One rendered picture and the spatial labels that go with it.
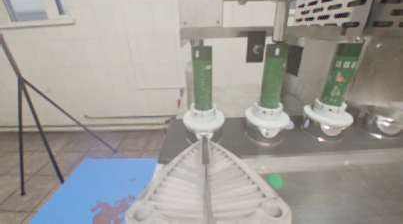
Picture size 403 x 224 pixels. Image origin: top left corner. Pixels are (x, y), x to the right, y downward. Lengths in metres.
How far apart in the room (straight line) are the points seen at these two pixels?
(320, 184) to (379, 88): 0.28
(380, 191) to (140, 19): 1.83
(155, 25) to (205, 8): 1.47
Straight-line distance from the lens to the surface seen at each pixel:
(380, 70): 0.46
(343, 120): 0.33
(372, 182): 0.32
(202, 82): 0.22
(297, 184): 0.26
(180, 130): 0.31
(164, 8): 1.76
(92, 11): 2.04
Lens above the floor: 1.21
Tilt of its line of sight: 24 degrees down
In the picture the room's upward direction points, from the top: 2 degrees counter-clockwise
